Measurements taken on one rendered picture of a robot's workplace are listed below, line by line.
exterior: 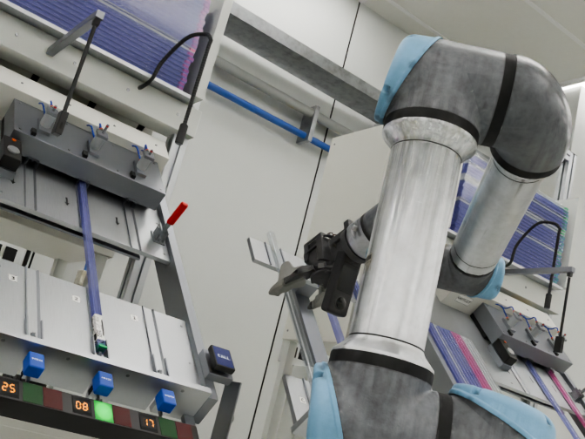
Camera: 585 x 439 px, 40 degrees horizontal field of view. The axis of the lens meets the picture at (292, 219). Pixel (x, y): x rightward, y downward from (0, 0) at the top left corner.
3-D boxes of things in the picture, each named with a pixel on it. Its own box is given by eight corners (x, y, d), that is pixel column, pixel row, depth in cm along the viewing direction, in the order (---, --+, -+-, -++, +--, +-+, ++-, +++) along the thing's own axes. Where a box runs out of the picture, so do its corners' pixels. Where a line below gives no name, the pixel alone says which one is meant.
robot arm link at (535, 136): (609, 53, 96) (495, 262, 136) (520, 34, 97) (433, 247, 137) (608, 124, 89) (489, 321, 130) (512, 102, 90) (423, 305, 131)
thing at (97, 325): (103, 354, 125) (107, 347, 125) (95, 352, 125) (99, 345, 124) (83, 184, 165) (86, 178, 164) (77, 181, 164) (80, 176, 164)
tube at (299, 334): (327, 429, 134) (332, 425, 133) (321, 428, 133) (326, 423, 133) (272, 236, 172) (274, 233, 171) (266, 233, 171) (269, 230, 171)
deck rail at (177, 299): (198, 424, 134) (218, 400, 132) (189, 422, 133) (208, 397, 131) (146, 196, 190) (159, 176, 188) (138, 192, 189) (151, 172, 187)
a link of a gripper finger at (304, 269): (292, 284, 152) (332, 270, 149) (292, 292, 151) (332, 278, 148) (279, 273, 149) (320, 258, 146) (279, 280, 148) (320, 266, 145)
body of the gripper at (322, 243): (330, 259, 157) (371, 228, 150) (333, 296, 151) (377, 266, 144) (299, 246, 153) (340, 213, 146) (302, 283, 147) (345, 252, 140)
